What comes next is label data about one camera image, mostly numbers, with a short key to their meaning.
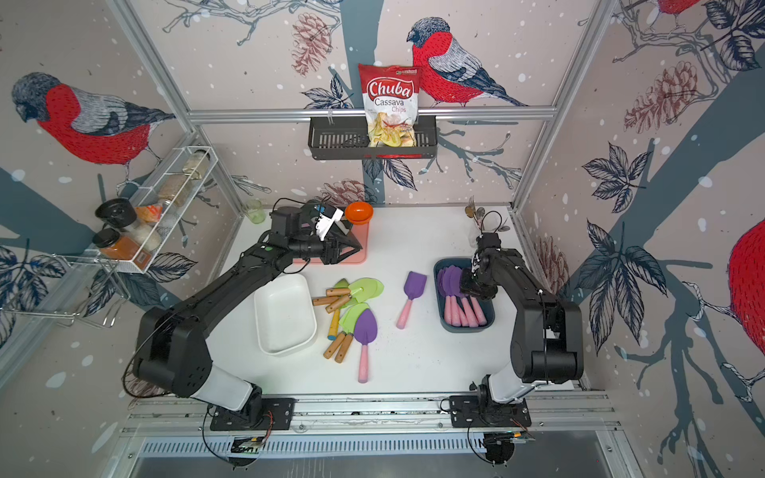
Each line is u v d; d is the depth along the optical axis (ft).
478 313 2.88
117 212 2.03
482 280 2.43
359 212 3.71
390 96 2.69
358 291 3.11
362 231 3.68
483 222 3.41
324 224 2.36
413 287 3.20
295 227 2.25
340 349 2.73
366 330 2.89
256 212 3.70
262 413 2.32
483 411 2.20
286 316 2.95
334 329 2.81
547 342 1.50
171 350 1.39
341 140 3.50
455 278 3.11
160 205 2.35
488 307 2.89
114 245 1.96
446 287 3.08
